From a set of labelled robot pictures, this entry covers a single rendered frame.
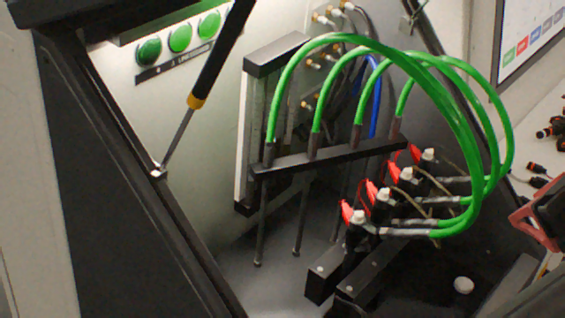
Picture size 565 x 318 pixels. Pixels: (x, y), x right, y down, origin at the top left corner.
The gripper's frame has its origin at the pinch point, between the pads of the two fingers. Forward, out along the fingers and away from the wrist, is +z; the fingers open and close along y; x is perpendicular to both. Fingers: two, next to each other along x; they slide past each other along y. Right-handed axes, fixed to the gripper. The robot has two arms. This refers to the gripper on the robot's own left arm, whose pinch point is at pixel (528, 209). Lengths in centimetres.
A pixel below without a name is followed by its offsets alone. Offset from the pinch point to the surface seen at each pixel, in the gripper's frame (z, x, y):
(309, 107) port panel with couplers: 54, -22, -8
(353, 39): 14.2, -29.7, 0.0
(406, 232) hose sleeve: 23.4, 0.5, 4.1
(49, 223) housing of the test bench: 46, -31, 46
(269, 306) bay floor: 56, 6, 21
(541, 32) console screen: 50, -7, -68
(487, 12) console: 34, -20, -42
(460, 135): 6.6, -11.2, -1.7
